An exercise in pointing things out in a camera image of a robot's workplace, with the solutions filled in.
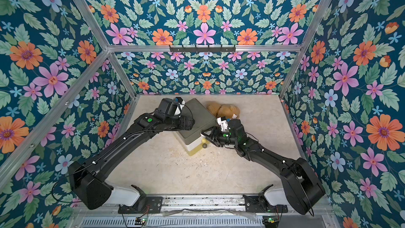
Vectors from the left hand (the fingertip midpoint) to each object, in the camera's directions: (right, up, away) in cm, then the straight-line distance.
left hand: (190, 120), depth 78 cm
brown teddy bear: (+22, +4, +16) cm, 27 cm away
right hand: (+7, -7, -1) cm, 10 cm away
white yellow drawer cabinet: (+2, -15, +5) cm, 16 cm away
